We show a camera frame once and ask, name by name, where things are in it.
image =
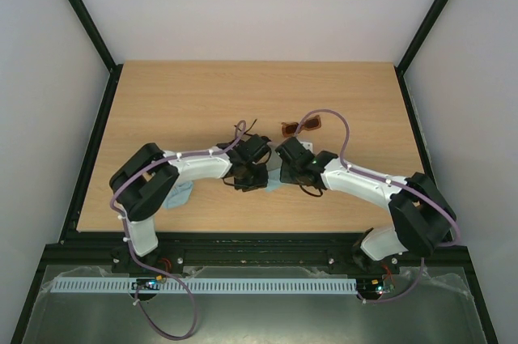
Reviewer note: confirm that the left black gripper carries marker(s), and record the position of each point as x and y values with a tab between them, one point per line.
261	181

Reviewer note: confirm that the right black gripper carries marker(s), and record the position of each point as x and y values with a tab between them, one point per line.
289	174

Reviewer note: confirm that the blue cleaning cloth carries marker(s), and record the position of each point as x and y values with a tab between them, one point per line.
178	195
273	182

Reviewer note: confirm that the brown rectangular sunglasses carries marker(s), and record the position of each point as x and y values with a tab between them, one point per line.
290	129

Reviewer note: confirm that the pink glasses case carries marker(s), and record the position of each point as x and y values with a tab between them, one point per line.
274	162

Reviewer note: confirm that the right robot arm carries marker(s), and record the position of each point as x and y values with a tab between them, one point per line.
421	216

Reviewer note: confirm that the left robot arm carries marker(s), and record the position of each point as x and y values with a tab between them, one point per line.
142	184

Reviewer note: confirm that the black round sunglasses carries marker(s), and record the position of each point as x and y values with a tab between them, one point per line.
244	130

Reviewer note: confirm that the metal floor plate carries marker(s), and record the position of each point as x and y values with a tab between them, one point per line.
418	306

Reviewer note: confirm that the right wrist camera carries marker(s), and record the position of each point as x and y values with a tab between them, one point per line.
305	145

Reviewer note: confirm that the light blue cable duct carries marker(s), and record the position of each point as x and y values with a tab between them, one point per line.
208	286

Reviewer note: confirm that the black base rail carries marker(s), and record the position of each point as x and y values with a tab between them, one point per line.
334	253

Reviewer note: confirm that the right black frame post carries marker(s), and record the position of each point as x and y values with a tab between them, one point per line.
424	29

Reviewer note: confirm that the black frame post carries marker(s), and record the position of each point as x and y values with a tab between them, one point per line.
424	29
93	33

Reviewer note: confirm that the left black frame post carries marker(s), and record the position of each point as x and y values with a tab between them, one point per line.
93	33

